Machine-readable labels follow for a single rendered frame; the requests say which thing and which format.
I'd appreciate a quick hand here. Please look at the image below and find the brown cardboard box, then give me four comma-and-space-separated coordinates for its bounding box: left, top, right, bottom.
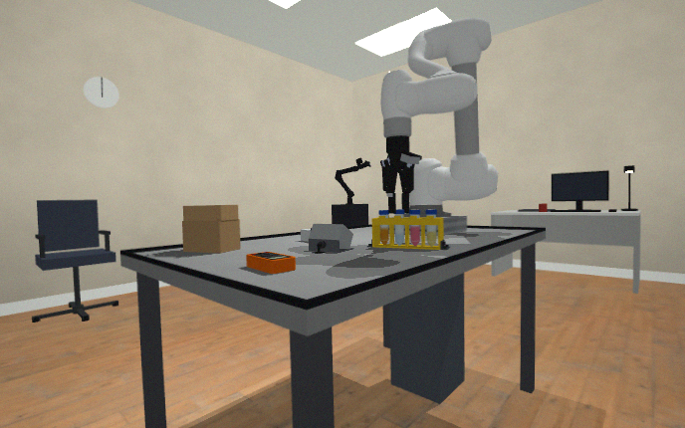
182, 205, 241, 253

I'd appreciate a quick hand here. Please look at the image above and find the yellow rack with four tubes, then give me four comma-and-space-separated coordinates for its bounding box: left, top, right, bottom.
372, 215, 444, 250

